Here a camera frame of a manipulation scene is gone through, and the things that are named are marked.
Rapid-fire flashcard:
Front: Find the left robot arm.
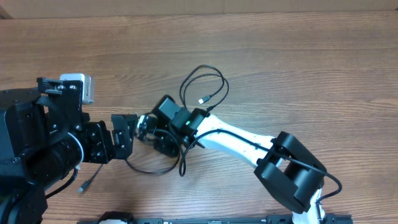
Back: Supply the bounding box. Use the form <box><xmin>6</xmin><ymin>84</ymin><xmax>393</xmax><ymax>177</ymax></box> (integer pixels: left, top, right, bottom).
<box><xmin>1</xmin><ymin>88</ymin><xmax>137</xmax><ymax>223</ymax></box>

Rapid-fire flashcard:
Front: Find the black camera cable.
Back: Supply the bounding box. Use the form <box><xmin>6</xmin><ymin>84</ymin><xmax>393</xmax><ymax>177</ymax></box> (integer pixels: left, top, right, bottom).
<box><xmin>45</xmin><ymin>167</ymin><xmax>78</xmax><ymax>200</ymax></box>
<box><xmin>178</xmin><ymin>128</ymin><xmax>343</xmax><ymax>206</ymax></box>

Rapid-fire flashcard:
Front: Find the black right camera cable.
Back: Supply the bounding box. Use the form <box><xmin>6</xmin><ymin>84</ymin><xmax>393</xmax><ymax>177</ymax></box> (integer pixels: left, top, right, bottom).
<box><xmin>178</xmin><ymin>128</ymin><xmax>343</xmax><ymax>206</ymax></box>

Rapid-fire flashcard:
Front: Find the black left camera cable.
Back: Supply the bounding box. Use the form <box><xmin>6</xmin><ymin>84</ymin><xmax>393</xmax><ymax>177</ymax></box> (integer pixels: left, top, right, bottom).
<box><xmin>45</xmin><ymin>167</ymin><xmax>78</xmax><ymax>200</ymax></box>

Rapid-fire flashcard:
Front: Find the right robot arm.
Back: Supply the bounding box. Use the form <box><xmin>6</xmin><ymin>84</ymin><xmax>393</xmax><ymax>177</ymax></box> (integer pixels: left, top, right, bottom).
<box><xmin>152</xmin><ymin>95</ymin><xmax>326</xmax><ymax>223</ymax></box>

